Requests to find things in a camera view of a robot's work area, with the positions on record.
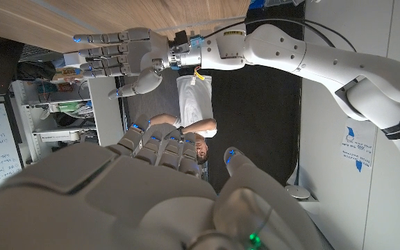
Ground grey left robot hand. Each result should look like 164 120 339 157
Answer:
73 26 173 101

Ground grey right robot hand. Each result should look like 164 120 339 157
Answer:
0 114 326 250

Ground person in white shirt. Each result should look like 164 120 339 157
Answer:
147 74 219 166

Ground white shelf unit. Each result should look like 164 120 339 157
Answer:
10 75 125 165

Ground black keyboard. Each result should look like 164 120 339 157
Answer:
18 43 57 64

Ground black backpack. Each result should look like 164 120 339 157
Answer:
15 60 58 83

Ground white round device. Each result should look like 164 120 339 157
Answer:
284 184 321 215

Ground paper sheet blue tape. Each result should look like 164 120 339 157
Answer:
340 117 378 174

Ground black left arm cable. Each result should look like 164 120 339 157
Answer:
202 17 358 53

